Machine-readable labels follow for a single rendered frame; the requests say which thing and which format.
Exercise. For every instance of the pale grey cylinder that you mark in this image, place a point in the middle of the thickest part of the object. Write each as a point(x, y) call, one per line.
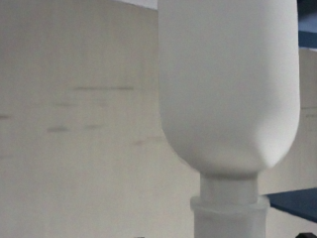
point(229, 103)

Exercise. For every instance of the blue shelving unit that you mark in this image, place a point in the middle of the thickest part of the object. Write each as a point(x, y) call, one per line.
point(301, 204)

